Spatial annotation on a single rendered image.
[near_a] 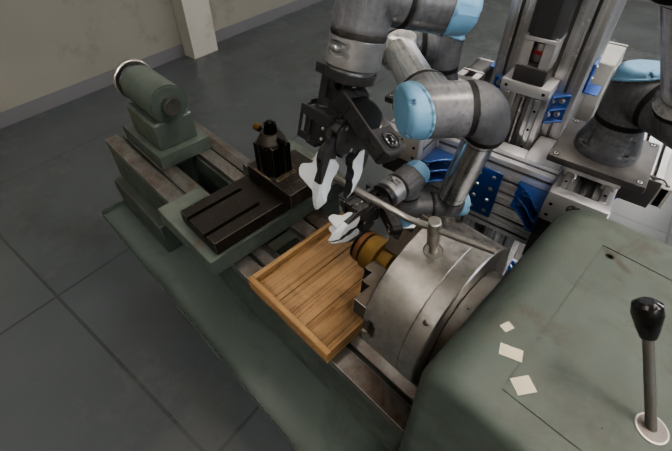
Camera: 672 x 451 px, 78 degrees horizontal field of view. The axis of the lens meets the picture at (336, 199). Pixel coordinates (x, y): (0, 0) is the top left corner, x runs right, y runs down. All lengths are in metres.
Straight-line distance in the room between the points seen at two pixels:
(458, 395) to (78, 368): 1.90
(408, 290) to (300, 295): 0.43
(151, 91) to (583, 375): 1.37
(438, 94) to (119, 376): 1.81
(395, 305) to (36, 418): 1.78
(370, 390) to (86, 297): 1.80
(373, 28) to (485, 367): 0.46
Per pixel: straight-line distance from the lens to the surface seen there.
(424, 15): 0.58
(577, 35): 1.34
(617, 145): 1.21
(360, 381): 1.02
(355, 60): 0.55
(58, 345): 2.40
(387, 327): 0.77
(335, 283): 1.12
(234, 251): 1.19
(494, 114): 0.88
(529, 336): 0.67
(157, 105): 1.53
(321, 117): 0.59
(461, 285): 0.72
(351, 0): 0.55
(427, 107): 0.83
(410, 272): 0.74
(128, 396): 2.12
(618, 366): 0.70
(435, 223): 0.68
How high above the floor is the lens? 1.79
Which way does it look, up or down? 42 degrees down
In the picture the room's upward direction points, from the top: straight up
